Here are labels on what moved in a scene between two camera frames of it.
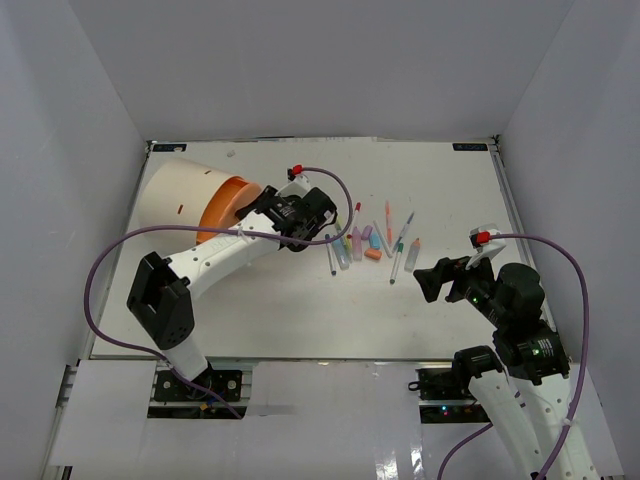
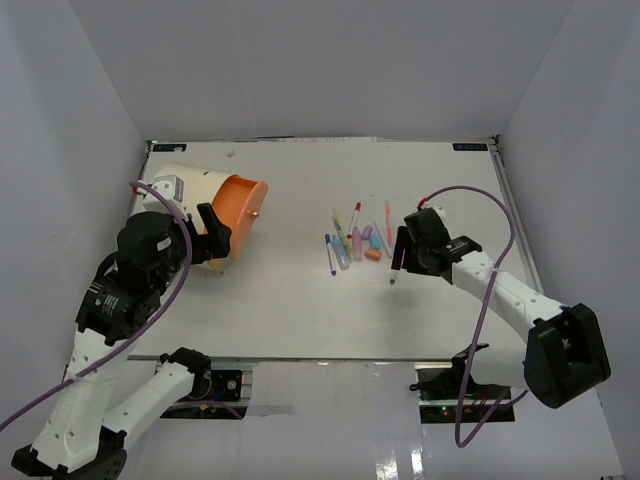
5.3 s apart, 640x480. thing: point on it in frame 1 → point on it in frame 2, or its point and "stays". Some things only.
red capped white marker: [357, 209] stays
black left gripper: [269, 193] → [217, 240]
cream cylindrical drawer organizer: [176, 193] stays
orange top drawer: [219, 209] stays
